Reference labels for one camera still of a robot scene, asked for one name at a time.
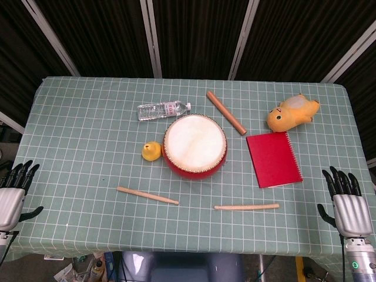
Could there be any yellow toy pear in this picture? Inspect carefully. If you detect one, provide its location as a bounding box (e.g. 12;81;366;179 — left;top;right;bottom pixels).
142;141;162;162

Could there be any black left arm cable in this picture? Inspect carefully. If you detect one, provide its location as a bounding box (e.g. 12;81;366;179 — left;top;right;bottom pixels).
0;231;19;265

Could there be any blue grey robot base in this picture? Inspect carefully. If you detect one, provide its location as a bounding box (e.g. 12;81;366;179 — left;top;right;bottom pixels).
120;251;244;282

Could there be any light wooden drumstick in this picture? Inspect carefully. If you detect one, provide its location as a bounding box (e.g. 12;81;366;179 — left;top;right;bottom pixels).
116;186;179;206
214;203;280;211

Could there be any white partition frame post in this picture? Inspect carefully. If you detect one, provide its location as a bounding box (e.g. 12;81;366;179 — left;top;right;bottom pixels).
321;28;376;83
228;0;261;80
140;0;163;79
0;110;26;135
21;0;80;78

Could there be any red spiral notebook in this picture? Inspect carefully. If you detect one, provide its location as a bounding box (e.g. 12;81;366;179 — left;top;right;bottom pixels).
246;131;304;189

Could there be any green grid cutting mat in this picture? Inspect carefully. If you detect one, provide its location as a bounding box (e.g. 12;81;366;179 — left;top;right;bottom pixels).
5;76;376;265

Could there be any clear plastic water bottle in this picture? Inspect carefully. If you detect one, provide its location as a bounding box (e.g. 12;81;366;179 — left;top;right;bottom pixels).
136;100;192;121

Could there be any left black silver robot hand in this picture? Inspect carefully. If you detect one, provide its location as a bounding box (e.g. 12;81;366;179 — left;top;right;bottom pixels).
0;160;44;233

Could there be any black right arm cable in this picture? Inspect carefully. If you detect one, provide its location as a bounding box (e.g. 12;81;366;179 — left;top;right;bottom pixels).
339;234;347;282

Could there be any brown wooden rod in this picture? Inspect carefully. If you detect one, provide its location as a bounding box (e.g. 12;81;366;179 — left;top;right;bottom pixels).
206;90;247;136

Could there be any yellow table leg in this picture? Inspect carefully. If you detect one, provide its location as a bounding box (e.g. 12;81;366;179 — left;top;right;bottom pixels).
295;256;305;282

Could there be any yellow plush toy animal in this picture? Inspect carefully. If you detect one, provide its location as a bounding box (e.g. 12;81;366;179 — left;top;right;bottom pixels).
267;93;321;132

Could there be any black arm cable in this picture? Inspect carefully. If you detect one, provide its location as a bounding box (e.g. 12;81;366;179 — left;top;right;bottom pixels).
339;234;347;282
0;231;19;265

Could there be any red drum with white skin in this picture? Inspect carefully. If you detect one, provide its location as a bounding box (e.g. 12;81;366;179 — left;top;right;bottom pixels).
162;114;229;180

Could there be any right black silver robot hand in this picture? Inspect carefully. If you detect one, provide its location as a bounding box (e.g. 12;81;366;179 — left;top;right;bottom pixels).
317;166;373;238

